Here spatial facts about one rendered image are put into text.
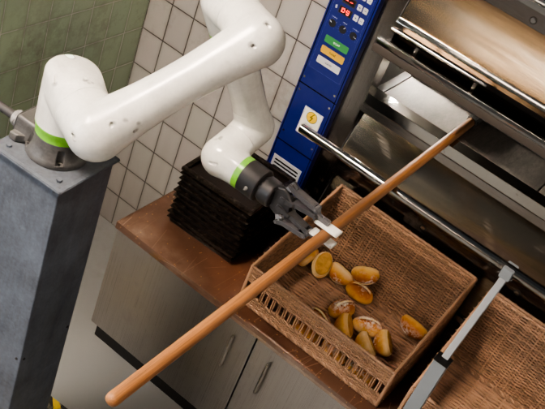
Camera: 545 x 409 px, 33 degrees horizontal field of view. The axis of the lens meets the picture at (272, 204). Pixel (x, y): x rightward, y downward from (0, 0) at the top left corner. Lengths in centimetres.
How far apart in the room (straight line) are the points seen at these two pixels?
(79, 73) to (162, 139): 152
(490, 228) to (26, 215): 145
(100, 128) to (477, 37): 126
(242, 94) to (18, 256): 68
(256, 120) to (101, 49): 110
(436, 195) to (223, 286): 74
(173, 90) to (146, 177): 174
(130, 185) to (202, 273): 91
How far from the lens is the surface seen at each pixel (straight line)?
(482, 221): 300
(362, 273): 310
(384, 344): 296
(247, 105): 238
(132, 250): 311
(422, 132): 298
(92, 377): 339
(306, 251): 224
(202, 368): 315
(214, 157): 240
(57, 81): 211
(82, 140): 200
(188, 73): 202
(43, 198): 223
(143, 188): 377
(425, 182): 303
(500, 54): 280
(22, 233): 234
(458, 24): 283
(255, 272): 287
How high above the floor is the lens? 257
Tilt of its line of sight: 36 degrees down
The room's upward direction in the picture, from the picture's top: 22 degrees clockwise
